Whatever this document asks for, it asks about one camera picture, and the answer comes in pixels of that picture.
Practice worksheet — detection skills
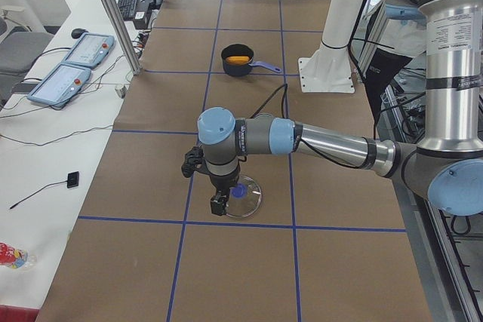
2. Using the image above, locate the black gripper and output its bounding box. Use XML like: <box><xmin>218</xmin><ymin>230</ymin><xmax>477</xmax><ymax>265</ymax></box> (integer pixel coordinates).
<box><xmin>210</xmin><ymin>171</ymin><xmax>239</xmax><ymax>216</ymax></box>

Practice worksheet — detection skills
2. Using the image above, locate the glass pot lid blue knob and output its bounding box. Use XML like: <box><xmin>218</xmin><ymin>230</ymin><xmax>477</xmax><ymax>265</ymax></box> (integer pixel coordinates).
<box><xmin>226</xmin><ymin>175</ymin><xmax>262</xmax><ymax>219</ymax></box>

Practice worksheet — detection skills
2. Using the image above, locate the yellow plastic corn cob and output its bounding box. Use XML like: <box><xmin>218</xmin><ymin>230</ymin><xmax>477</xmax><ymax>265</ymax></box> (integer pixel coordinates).
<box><xmin>225</xmin><ymin>56</ymin><xmax>251</xmax><ymax>66</ymax></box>

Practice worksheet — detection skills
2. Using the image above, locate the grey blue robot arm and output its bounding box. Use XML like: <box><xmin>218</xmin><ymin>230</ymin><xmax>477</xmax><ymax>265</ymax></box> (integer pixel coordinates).
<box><xmin>198</xmin><ymin>0</ymin><xmax>482</xmax><ymax>216</ymax></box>

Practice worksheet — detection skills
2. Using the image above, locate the brown paper table mat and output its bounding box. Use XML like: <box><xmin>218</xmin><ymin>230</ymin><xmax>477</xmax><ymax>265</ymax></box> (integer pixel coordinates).
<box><xmin>38</xmin><ymin>0</ymin><xmax>432</xmax><ymax>321</ymax></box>

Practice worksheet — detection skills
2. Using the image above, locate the dark blue saucepan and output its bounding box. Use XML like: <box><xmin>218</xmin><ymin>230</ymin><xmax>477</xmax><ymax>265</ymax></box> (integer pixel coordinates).
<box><xmin>221</xmin><ymin>44</ymin><xmax>281</xmax><ymax>77</ymax></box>

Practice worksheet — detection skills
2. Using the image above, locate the small black square sensor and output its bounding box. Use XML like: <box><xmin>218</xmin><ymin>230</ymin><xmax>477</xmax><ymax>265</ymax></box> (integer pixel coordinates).
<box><xmin>66</xmin><ymin>171</ymin><xmax>80</xmax><ymax>189</ymax></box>

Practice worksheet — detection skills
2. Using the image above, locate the lower blue teach pendant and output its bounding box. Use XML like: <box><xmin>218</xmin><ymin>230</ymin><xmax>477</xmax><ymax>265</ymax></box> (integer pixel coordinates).
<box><xmin>27</xmin><ymin>63</ymin><xmax>92</xmax><ymax>109</ymax></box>

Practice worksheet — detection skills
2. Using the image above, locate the blue teach pendant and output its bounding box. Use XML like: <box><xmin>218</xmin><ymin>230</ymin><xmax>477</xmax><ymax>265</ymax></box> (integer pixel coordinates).
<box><xmin>63</xmin><ymin>32</ymin><xmax>115</xmax><ymax>69</ymax></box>
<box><xmin>27</xmin><ymin>63</ymin><xmax>92</xmax><ymax>109</ymax></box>

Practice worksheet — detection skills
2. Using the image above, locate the upper blue teach pendant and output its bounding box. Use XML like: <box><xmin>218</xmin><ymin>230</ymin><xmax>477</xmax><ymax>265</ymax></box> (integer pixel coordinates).
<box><xmin>63</xmin><ymin>32</ymin><xmax>115</xmax><ymax>69</ymax></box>

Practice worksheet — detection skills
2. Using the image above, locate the red patterned plastic bottle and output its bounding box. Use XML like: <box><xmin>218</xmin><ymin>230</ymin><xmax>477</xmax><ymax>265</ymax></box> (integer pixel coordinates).
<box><xmin>0</xmin><ymin>242</ymin><xmax>37</xmax><ymax>271</ymax></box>

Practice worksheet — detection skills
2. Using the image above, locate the black computer mouse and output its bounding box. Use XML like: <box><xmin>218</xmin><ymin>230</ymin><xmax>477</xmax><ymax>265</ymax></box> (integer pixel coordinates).
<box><xmin>71</xmin><ymin>28</ymin><xmax>88</xmax><ymax>39</ymax></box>

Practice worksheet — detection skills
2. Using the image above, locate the black keyboard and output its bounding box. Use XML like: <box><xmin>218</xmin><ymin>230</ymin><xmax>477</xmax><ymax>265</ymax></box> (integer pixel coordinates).
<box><xmin>118</xmin><ymin>0</ymin><xmax>137</xmax><ymax>20</ymax></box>

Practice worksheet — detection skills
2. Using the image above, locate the grey office chair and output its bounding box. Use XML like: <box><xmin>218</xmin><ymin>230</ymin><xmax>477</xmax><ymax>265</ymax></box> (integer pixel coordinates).
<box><xmin>1</xmin><ymin>5</ymin><xmax>54</xmax><ymax>106</ymax></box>

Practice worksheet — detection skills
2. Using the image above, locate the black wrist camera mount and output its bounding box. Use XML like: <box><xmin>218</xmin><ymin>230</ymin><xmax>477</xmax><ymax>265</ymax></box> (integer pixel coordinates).
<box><xmin>181</xmin><ymin>146</ymin><xmax>208</xmax><ymax>178</ymax></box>

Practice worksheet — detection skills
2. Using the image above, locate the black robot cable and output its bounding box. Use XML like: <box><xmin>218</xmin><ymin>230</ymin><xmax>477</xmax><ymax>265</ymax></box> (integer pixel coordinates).
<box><xmin>250</xmin><ymin>83</ymin><xmax>371</xmax><ymax>169</ymax></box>

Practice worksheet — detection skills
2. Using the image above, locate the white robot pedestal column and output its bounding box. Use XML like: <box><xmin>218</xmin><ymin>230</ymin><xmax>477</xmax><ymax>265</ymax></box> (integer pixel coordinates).
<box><xmin>298</xmin><ymin>0</ymin><xmax>367</xmax><ymax>94</ymax></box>

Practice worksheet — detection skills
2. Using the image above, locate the aluminium frame post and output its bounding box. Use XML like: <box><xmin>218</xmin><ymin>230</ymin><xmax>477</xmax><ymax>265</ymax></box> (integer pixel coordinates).
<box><xmin>101</xmin><ymin>0</ymin><xmax>141</xmax><ymax>75</ymax></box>

